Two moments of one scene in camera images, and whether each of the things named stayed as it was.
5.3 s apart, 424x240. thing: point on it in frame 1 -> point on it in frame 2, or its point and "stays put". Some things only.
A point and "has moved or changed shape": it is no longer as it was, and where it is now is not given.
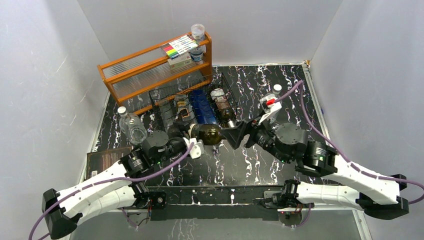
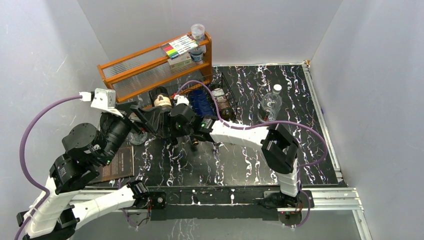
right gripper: x=234 y=135 -> x=168 y=120
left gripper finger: x=177 y=128 -> x=147 y=123
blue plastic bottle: x=203 y=111 stays put
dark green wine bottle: x=208 y=134 has moved or changed shape
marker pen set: x=180 y=45 stays put
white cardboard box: x=181 y=61 stays put
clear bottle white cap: x=277 y=89 has moved or changed shape
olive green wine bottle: x=224 y=105 stays put
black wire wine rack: x=209 y=100 stays put
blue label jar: x=197 y=54 stays put
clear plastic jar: x=197 y=30 stays put
